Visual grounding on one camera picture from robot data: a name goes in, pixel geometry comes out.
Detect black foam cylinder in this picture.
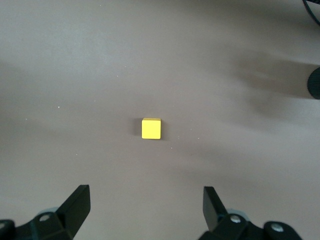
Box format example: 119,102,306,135
306,66,320,100

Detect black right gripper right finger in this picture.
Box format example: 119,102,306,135
199,186,251,240

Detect yellow block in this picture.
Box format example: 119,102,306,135
141,117,163,140

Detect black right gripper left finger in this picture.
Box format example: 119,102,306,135
29,184,91,240

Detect black cable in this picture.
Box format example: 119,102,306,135
301,0,320,26

